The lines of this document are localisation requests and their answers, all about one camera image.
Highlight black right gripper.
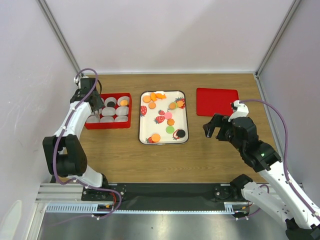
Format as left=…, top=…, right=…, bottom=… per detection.
left=202, top=113, right=245, bottom=153

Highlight black round cookie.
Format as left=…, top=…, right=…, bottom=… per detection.
left=106, top=101, right=116, bottom=107
left=176, top=129, right=186, bottom=138

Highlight orange round cookie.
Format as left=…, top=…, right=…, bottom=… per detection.
left=120, top=99, right=129, bottom=106
left=148, top=102, right=156, bottom=109
left=151, top=133, right=161, bottom=143
left=142, top=95, right=151, bottom=103

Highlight orange scalloped cookie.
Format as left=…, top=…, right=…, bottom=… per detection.
left=167, top=118, right=175, bottom=126

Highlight pink round cookie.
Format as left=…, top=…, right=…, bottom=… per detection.
left=164, top=111, right=172, bottom=120

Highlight metal tongs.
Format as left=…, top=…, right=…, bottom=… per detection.
left=92, top=108, right=102, bottom=122

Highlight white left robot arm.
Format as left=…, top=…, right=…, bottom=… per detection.
left=42, top=76, right=110, bottom=200

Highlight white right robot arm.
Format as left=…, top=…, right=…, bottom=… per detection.
left=202, top=100, right=320, bottom=240

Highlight red box lid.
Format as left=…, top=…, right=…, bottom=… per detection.
left=196, top=88, right=239, bottom=117

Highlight red compartment cookie box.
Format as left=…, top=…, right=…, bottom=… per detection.
left=84, top=93, right=132, bottom=130

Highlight white strawberry print tray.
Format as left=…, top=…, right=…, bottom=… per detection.
left=138, top=90, right=189, bottom=145

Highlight orange flower cookie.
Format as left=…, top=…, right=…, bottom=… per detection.
left=149, top=92, right=157, bottom=102

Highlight orange fish shaped cookie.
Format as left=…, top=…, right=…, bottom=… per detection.
left=155, top=93, right=167, bottom=100

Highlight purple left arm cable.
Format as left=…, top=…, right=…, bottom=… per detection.
left=52, top=67, right=123, bottom=221

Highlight white slotted cable duct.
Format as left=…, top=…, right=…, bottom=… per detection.
left=45, top=203, right=235, bottom=215

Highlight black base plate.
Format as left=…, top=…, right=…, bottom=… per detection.
left=81, top=183, right=253, bottom=211

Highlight aluminium frame rail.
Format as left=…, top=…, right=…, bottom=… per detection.
left=34, top=183, right=87, bottom=203

